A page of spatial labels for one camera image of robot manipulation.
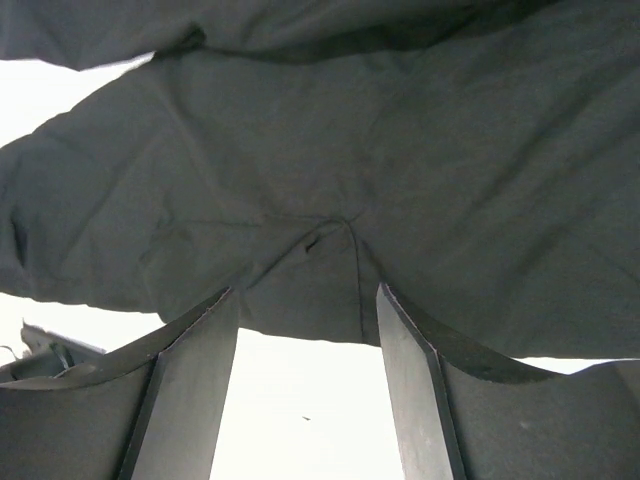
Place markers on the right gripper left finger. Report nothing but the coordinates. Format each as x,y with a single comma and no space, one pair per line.
149,410

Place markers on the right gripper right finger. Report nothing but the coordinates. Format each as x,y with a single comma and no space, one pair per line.
464,411

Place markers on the black trousers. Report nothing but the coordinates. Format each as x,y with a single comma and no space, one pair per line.
481,157

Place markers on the right aluminium frame rail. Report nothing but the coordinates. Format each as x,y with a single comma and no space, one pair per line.
49,355

